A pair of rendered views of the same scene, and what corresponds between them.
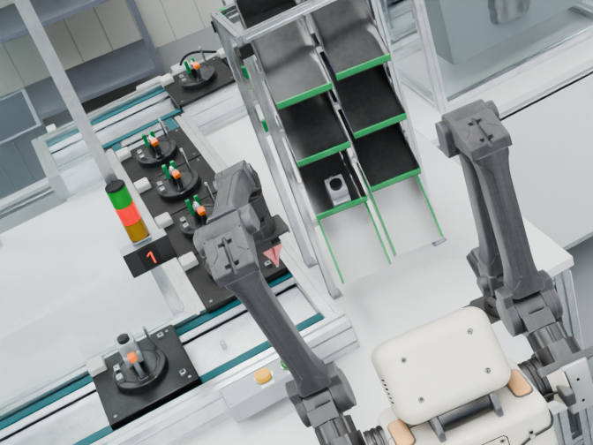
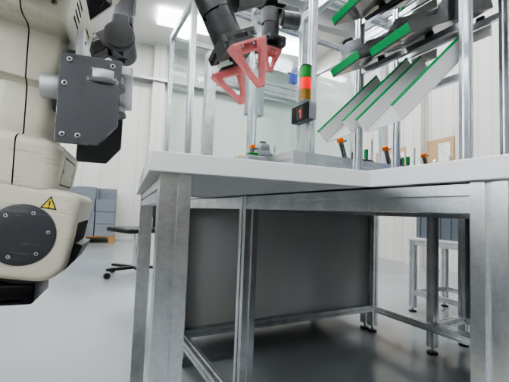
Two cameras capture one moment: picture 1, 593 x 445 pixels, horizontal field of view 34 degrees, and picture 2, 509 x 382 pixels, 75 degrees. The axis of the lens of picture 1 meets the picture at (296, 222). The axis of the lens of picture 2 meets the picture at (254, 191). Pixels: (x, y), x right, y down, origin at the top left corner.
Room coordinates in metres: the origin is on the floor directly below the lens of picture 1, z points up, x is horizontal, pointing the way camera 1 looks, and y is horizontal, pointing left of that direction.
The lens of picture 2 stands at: (1.42, -0.92, 0.78)
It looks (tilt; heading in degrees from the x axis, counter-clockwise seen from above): 4 degrees up; 74
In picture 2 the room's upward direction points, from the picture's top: 2 degrees clockwise
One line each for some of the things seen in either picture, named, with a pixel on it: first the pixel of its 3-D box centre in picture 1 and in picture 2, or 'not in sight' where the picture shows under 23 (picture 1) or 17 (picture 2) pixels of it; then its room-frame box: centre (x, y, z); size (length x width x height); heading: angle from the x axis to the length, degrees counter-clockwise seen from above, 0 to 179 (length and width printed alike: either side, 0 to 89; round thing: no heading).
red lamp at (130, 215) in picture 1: (127, 211); (305, 84); (2.00, 0.37, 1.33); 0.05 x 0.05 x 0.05
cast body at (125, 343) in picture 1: (126, 344); (264, 149); (1.87, 0.49, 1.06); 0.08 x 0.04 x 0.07; 11
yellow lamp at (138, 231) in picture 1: (135, 227); (304, 95); (2.00, 0.37, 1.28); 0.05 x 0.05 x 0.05
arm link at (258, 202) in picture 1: (251, 201); (271, 18); (1.74, 0.07, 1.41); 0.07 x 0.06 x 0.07; 178
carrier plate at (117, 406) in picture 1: (143, 374); not in sight; (1.86, 0.49, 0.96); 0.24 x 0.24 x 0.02; 12
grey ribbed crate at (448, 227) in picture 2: not in sight; (466, 226); (3.81, 1.18, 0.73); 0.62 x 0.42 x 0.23; 102
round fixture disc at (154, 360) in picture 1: (140, 369); not in sight; (1.86, 0.49, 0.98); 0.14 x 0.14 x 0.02
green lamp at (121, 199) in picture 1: (119, 195); (305, 73); (2.00, 0.37, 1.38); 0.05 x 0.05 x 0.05
